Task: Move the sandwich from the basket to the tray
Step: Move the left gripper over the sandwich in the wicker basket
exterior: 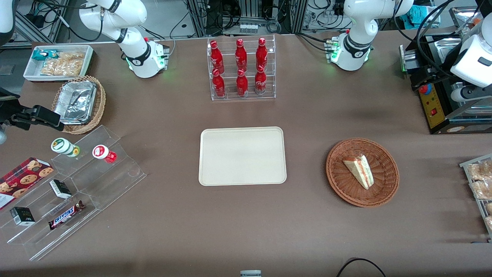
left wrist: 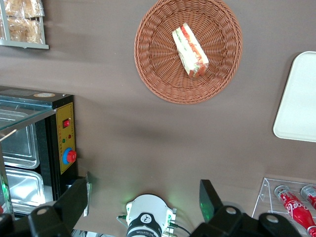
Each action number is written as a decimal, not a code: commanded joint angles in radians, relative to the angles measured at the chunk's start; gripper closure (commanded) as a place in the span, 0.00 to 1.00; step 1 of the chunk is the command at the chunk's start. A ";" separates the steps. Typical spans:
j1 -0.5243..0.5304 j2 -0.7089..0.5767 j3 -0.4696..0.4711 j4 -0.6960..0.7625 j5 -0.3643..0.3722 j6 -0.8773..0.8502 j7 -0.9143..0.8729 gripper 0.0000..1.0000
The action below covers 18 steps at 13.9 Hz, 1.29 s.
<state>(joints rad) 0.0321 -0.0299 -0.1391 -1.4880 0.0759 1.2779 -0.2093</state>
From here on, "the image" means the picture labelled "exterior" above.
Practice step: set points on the white power strip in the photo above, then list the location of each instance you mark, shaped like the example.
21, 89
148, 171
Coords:
248, 28

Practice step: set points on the red cola bottle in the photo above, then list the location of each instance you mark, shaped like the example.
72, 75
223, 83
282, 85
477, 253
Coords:
241, 55
261, 54
219, 85
260, 82
216, 57
242, 84

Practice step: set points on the clear acrylic stepped display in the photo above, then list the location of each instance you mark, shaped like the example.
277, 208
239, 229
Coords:
115, 181

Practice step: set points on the small black box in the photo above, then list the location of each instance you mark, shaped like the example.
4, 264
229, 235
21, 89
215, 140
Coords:
60, 188
22, 216

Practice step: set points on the clear bag of chips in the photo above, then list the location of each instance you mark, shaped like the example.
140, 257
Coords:
73, 56
61, 68

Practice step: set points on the white rectangular snack bin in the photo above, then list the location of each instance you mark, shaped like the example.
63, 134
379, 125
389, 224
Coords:
32, 71

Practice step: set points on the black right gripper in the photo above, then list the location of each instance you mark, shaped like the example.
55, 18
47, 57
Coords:
8, 114

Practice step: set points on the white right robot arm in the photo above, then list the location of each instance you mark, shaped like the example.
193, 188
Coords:
130, 46

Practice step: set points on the aluminium frame rack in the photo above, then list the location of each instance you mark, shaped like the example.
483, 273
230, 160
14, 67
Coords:
296, 15

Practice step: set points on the black machine with yellow panel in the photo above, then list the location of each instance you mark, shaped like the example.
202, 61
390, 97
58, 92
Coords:
433, 111

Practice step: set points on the oval tan wicker basket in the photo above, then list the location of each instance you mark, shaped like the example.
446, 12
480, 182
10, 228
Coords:
99, 104

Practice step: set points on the triangle sandwich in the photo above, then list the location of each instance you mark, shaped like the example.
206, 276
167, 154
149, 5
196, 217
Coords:
361, 171

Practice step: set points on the green lid cup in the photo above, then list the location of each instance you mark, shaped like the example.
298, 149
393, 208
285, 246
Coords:
61, 145

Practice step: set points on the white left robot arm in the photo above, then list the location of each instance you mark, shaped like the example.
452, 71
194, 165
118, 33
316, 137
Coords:
357, 23

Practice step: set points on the red cookie box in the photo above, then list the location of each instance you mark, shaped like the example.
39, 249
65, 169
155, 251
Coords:
23, 179

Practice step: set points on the teal snack packet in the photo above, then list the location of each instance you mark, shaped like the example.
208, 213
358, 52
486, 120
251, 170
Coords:
42, 55

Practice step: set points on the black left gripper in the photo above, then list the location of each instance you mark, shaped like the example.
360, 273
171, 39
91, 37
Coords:
433, 71

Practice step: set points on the grey device edge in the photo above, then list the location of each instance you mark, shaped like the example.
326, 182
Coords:
250, 273

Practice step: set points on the red lid cup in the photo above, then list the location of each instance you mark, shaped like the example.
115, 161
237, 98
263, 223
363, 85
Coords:
101, 152

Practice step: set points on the beige plastic serving tray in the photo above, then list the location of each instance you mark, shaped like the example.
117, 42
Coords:
242, 156

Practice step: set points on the clear acrylic bottle rack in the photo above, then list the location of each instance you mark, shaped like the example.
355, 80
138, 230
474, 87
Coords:
230, 96

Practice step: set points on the bagged bread roll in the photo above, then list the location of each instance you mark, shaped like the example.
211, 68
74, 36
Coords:
489, 207
489, 223
483, 189
482, 171

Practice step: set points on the round brown wicker basket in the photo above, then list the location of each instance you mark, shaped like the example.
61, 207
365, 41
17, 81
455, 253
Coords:
346, 184

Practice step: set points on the stack of foil trays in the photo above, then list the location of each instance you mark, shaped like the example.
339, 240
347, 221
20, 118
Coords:
75, 102

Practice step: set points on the tray of packaged bread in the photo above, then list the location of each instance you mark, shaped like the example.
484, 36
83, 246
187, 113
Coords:
462, 165

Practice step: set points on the Snickers chocolate bar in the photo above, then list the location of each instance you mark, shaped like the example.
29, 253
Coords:
65, 215

